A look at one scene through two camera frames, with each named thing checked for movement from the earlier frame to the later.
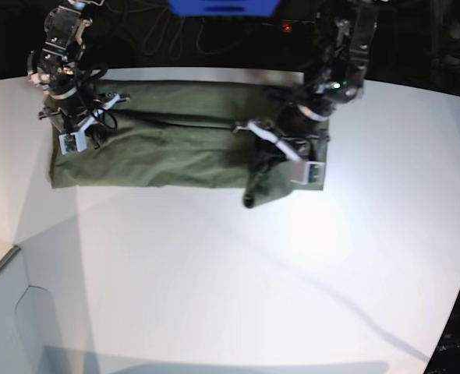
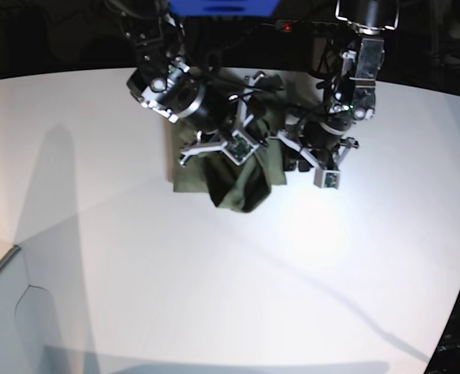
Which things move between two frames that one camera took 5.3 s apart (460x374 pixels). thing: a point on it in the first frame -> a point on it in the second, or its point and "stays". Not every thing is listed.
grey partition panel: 18,333 stays
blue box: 224,8 stays
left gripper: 69,104 -> 217,111
